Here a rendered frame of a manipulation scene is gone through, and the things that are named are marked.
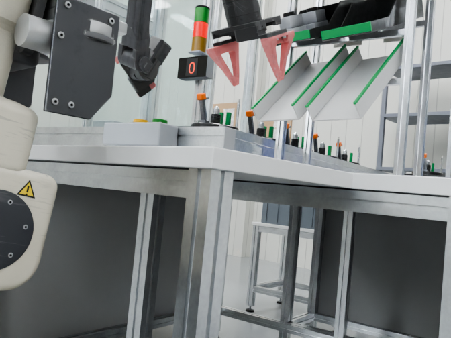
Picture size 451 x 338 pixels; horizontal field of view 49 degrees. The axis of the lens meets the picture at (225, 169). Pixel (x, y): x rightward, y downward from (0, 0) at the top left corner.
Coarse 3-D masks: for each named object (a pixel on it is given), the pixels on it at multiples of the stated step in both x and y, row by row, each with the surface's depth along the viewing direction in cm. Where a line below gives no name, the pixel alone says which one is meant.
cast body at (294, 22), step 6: (288, 12) 124; (294, 12) 125; (282, 18) 125; (288, 18) 123; (294, 18) 124; (300, 18) 125; (282, 24) 126; (288, 24) 124; (294, 24) 124; (300, 24) 125; (288, 30) 123; (294, 30) 124; (300, 30) 125
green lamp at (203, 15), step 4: (196, 8) 166; (200, 8) 165; (204, 8) 165; (196, 12) 165; (200, 12) 164; (204, 12) 165; (208, 12) 166; (196, 16) 165; (200, 16) 164; (204, 16) 165; (208, 16) 166; (196, 20) 165; (200, 20) 164; (204, 20) 165; (208, 20) 166; (208, 24) 167
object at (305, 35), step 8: (344, 0) 129; (352, 0) 131; (360, 0) 134; (320, 8) 143; (328, 8) 143; (336, 8) 126; (344, 8) 129; (328, 16) 144; (336, 16) 126; (344, 16) 129; (328, 24) 124; (336, 24) 126; (296, 32) 121; (304, 32) 119; (312, 32) 119; (320, 32) 122; (296, 40) 122; (304, 40) 120
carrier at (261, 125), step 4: (260, 124) 164; (260, 128) 164; (264, 128) 169; (272, 128) 167; (256, 132) 166; (260, 132) 164; (264, 132) 164; (272, 132) 168; (260, 136) 164; (264, 136) 164; (268, 136) 168; (272, 136) 168
